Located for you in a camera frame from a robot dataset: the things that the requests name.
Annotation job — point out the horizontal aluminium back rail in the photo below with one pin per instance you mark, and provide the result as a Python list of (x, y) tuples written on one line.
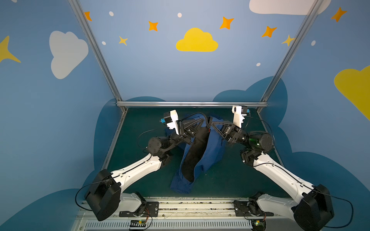
[(188, 104)]

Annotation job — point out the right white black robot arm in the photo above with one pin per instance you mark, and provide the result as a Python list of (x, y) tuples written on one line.
[(310, 206)]

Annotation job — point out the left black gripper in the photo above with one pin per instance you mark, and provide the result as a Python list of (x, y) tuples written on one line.
[(181, 129)]

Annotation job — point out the small circuit board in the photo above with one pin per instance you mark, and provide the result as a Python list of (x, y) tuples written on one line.
[(258, 225), (137, 224)]

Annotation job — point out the left floor aluminium rail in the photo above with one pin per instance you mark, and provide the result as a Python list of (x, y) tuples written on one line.
[(114, 141)]

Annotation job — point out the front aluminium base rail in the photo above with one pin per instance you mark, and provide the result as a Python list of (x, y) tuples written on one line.
[(185, 214)]

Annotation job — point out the right aluminium corner post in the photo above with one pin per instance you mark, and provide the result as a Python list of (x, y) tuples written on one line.
[(299, 37)]

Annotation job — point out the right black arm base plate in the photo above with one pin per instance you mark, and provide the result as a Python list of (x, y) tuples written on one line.
[(249, 209)]

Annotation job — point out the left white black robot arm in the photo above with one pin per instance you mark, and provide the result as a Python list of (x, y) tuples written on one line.
[(106, 194)]

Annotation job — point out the left small circuit board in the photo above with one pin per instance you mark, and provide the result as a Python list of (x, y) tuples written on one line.
[(137, 224)]

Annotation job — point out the aluminium corner post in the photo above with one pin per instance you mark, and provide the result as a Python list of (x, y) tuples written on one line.
[(299, 37), (79, 13)]

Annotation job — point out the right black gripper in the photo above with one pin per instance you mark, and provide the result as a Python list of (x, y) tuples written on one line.
[(227, 130)]

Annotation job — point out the blue jacket with black lining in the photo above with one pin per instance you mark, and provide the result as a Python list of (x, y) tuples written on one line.
[(207, 148)]

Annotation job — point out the left aluminium corner post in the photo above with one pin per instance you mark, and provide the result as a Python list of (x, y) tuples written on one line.
[(79, 13)]

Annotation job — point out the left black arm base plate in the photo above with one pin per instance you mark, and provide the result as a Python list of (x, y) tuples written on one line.
[(146, 209)]

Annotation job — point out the right small circuit board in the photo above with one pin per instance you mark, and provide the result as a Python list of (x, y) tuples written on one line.
[(258, 225)]

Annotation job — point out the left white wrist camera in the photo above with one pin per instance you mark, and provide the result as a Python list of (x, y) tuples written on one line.
[(170, 119)]

